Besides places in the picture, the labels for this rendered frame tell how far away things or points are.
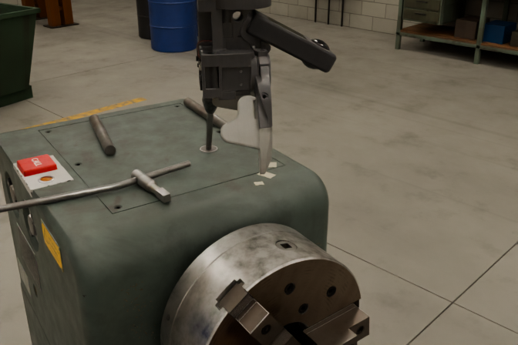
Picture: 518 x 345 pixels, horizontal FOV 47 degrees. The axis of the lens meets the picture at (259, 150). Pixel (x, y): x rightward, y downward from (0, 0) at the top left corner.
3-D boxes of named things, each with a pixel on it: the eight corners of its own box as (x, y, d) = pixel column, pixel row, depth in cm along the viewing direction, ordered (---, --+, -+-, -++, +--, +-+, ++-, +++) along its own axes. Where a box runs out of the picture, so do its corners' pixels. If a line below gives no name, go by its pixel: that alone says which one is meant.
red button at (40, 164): (17, 169, 113) (15, 159, 112) (49, 162, 116) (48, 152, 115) (25, 181, 108) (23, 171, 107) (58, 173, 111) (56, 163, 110)
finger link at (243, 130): (223, 176, 69) (216, 102, 71) (272, 173, 70) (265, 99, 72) (224, 172, 66) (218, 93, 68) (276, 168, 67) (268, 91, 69)
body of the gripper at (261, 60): (199, 86, 76) (195, -10, 71) (265, 83, 77) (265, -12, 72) (203, 105, 69) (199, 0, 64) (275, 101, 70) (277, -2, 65)
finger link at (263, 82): (253, 135, 71) (247, 67, 73) (268, 134, 71) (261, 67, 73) (258, 125, 66) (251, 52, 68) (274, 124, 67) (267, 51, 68)
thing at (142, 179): (173, 202, 99) (142, 178, 107) (172, 190, 98) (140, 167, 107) (162, 205, 98) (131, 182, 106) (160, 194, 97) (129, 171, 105)
